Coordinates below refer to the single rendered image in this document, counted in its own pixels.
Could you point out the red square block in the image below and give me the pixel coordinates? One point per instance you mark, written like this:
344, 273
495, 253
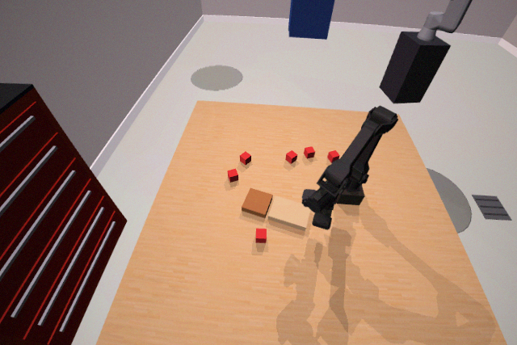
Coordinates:
261, 236
333, 155
233, 175
291, 156
245, 158
309, 152

